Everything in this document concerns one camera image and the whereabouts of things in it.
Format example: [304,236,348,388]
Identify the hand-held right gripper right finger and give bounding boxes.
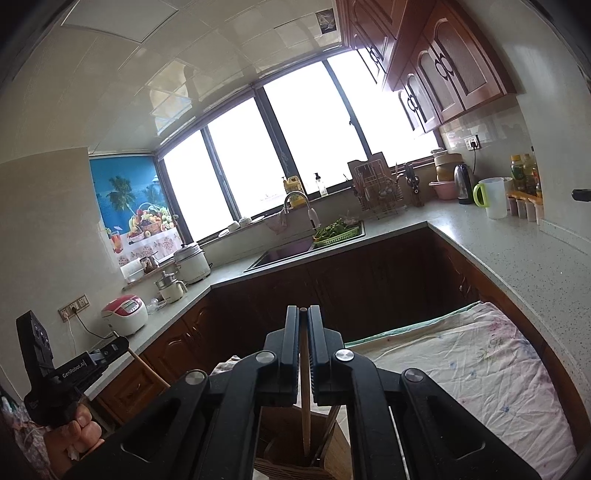
[308,305,543,480]

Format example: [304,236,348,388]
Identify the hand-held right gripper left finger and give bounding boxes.
[62,305,301,480]

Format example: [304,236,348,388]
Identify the light wooden chopstick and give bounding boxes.
[298,306,313,459]
[125,348,170,391]

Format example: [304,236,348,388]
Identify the wooden utensil holder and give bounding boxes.
[254,405,355,480]

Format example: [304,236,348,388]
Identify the person's left forearm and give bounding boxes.
[0,396,52,480]

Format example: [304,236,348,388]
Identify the person's left hand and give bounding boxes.
[44,405,105,480]

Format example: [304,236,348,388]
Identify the red and white rice cooker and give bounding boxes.
[101,294,149,337]

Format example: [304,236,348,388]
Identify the small white electric pot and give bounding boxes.
[154,272,188,304]

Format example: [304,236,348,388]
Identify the white floral tablecloth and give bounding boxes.
[210,300,579,480]

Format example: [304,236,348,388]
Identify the white steamer cooker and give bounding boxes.
[174,243,212,284]

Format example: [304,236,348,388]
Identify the wooden lower cabinets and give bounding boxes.
[85,224,579,418]

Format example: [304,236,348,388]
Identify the wooden cabinets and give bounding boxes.
[85,224,579,418]
[334,0,516,135]

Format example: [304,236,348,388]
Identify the tropical fruit window blind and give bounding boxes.
[89,154,179,269]

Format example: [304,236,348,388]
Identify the kitchen sink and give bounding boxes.
[243,220,366,273]

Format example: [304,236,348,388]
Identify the basket of green vegetables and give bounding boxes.
[312,219,361,245]

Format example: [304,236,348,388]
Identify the grey kitchen countertop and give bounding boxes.
[85,198,591,370]

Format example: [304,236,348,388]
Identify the metal kitchen faucet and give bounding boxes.
[282,190,322,232]

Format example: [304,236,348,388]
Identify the knife block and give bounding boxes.
[403,162,424,208]

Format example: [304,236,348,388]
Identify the pink plastic basin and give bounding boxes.
[429,180,458,200]

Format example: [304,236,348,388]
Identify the steel electric kettle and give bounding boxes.
[453,163,476,205]

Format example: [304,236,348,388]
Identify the spice jar rack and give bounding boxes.
[506,193,545,225]

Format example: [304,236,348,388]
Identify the stacked beige containers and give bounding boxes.
[432,148,463,184]

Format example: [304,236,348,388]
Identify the yellow cooking oil bottle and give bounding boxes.
[510,154,526,193]

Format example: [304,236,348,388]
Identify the kitchen window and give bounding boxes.
[156,50,440,241]

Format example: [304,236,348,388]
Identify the wooden upper cabinets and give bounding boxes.
[334,0,516,135]

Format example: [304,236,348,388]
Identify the black power cord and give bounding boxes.
[68,313,112,343]

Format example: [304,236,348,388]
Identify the wall power outlet strip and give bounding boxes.
[58,295,90,322]

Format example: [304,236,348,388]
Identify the wire dish rack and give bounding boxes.
[346,152,405,220]

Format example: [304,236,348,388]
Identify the white pitcher green handle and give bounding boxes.
[473,177,513,220]

